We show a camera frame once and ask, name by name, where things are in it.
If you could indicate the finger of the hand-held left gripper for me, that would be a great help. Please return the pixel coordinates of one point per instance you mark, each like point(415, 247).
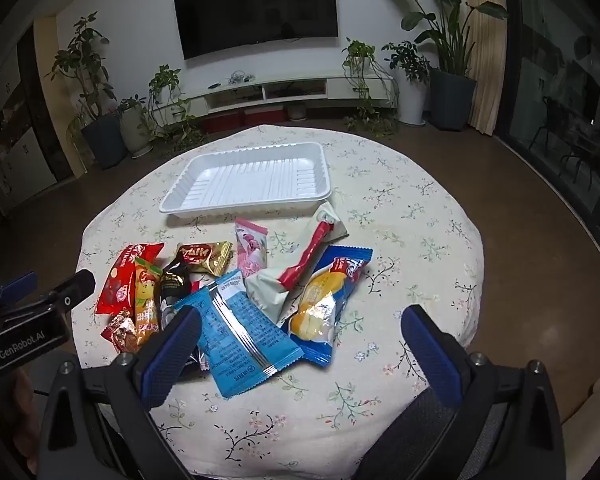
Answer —
point(17, 285)
point(75, 285)

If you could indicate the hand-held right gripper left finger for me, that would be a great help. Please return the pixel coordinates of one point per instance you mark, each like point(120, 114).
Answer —
point(170, 355)

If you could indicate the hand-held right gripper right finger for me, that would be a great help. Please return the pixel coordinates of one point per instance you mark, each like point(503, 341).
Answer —
point(430, 355)

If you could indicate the red chocolate ball packet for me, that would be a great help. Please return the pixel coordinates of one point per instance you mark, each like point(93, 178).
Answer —
point(122, 280)

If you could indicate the small red candy packet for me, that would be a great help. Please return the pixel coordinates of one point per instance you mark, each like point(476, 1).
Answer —
point(122, 332)

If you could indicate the orange yellow snack packet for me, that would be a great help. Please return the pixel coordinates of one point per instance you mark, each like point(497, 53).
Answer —
point(147, 305)

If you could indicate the black snack packet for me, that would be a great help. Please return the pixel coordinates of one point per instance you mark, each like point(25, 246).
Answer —
point(172, 285)

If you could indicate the light blue snack packet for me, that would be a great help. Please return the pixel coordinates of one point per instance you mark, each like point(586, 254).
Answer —
point(240, 330)

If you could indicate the gold snack packet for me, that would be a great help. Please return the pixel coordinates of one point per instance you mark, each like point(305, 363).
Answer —
point(202, 255)

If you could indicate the white red-striped snack packet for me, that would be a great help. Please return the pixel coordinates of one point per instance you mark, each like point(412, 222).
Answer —
point(265, 290)

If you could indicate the blue cake packet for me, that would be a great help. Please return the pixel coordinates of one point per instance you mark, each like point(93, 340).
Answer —
point(325, 290)

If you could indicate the pink snack packet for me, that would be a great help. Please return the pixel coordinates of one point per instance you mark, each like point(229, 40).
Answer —
point(250, 250)

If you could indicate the white plastic tray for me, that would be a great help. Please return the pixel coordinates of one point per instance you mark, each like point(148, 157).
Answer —
point(250, 180)

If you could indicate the person's left hand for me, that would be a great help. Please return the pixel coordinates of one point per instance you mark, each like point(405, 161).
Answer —
point(15, 410)

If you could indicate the potted tree in dark pot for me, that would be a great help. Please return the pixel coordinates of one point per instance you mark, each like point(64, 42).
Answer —
point(105, 140)

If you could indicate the plant in white ribbed pot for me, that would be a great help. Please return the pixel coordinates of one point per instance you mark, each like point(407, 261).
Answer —
point(135, 130)

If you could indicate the beige seat cushion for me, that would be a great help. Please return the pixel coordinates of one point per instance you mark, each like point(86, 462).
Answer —
point(595, 410)

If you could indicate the beige plain curtain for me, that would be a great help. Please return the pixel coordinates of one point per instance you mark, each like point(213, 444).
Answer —
point(50, 100)

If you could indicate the trailing pothos plant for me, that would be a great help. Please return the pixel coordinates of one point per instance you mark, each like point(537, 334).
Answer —
point(165, 80)

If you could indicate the red storage box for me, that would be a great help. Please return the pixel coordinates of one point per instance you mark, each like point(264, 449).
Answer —
point(265, 117)

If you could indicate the plant in tall white pot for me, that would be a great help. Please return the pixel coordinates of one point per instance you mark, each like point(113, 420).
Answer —
point(412, 100)

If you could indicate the large-leaf plant in dark pot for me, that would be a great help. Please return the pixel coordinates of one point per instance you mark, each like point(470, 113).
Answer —
point(452, 100)

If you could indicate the dark outdoor chair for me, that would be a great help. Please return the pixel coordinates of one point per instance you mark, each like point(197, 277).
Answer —
point(560, 120)

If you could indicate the small grey pot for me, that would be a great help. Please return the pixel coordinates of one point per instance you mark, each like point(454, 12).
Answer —
point(297, 111)

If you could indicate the white television cabinet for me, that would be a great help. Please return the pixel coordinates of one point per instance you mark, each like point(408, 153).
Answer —
point(290, 85)

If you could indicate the beige striped curtain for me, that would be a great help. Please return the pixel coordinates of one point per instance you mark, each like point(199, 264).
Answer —
point(482, 60)

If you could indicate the trailing plant on cabinet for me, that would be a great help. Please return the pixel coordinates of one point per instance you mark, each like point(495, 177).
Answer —
point(357, 52)

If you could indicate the glass sliding door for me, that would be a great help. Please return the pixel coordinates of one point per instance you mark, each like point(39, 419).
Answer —
point(560, 60)

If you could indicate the black wall television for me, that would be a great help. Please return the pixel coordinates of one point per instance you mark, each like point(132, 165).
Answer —
point(255, 10)

